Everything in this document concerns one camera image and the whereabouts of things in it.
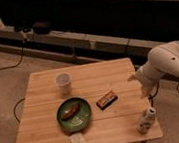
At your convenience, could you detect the brown rectangular block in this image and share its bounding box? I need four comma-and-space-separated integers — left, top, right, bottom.
96, 91, 118, 111

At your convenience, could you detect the black cable on floor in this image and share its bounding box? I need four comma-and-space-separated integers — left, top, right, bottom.
0, 42, 28, 75

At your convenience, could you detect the wooden table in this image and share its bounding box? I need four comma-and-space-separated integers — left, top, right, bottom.
16, 58, 163, 143

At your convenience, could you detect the black box on ledge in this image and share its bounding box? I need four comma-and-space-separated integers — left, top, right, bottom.
33, 21, 51, 35

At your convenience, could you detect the brown sausage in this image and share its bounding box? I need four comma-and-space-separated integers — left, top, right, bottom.
61, 104, 81, 120

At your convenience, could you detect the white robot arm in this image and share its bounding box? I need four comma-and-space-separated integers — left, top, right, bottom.
129, 40, 179, 98

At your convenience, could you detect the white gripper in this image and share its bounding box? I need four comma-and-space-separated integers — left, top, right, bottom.
128, 66, 157, 98

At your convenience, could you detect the black cable under table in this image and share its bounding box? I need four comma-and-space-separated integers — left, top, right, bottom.
11, 97, 30, 125

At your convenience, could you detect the white patterned bottle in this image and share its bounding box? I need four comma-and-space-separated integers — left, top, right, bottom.
137, 107, 156, 135

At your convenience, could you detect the green plate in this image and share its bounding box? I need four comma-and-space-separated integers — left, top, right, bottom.
56, 97, 92, 134

